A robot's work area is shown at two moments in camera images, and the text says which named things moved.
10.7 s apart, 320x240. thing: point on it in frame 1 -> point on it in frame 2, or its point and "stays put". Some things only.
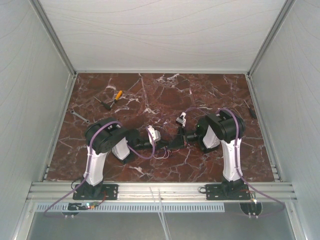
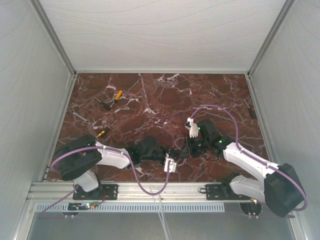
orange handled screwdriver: [119, 95] stays put
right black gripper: [178, 141] -> [188, 147]
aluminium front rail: [161, 192] stays put
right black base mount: [236, 190] stays put
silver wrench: [73, 112] stays put
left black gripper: [162, 144] -> [173, 153]
